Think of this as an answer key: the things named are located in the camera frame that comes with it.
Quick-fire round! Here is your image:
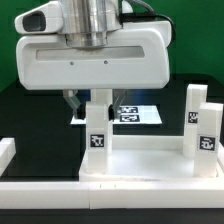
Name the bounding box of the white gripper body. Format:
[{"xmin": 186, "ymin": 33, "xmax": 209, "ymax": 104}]
[{"xmin": 16, "ymin": 21, "xmax": 171, "ymax": 90}]

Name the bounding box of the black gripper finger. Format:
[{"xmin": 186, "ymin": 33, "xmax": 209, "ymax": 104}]
[
  {"xmin": 108, "ymin": 89, "xmax": 127, "ymax": 121},
  {"xmin": 63, "ymin": 90, "xmax": 83, "ymax": 119}
]

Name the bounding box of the white desk tabletop tray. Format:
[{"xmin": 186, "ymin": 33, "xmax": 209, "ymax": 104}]
[{"xmin": 79, "ymin": 135, "xmax": 224, "ymax": 182}]

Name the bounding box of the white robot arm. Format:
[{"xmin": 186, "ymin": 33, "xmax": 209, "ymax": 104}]
[{"xmin": 15, "ymin": 0, "xmax": 175, "ymax": 119}]

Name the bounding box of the white marker base plate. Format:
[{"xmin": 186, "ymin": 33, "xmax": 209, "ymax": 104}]
[{"xmin": 71, "ymin": 105, "xmax": 162, "ymax": 125}]

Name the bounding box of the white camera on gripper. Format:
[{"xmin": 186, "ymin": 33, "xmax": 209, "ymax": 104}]
[{"xmin": 14, "ymin": 1, "xmax": 63, "ymax": 34}]

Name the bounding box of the white L-shaped fence wall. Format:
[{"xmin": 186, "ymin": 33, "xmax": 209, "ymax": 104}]
[{"xmin": 0, "ymin": 138, "xmax": 224, "ymax": 209}]

